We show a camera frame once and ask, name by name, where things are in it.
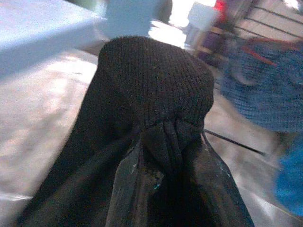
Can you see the white folding table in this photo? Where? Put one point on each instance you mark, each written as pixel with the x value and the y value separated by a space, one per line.
pixel 35 30

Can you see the purple armchair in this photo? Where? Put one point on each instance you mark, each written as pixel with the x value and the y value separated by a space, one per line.
pixel 208 42

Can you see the red hanging item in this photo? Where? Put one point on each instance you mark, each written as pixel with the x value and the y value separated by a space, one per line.
pixel 219 6

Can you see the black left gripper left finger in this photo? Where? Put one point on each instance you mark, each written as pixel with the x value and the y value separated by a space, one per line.
pixel 132 189

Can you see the black metal drying rack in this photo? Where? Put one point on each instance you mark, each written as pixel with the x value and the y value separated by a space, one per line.
pixel 236 141

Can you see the black knit garment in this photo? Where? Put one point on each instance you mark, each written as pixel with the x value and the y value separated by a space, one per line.
pixel 154 82

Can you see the blue-grey cushion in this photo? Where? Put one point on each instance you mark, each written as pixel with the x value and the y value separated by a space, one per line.
pixel 132 16

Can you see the pink plastic hanger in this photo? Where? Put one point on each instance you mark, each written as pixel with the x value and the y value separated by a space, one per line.
pixel 260 57

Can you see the white plastic child chair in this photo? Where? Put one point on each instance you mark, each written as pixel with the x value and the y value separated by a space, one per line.
pixel 203 14

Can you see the blue plaid shirt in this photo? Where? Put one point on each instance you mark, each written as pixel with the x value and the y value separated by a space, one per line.
pixel 260 94

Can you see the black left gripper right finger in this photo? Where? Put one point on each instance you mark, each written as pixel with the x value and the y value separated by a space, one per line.
pixel 217 189

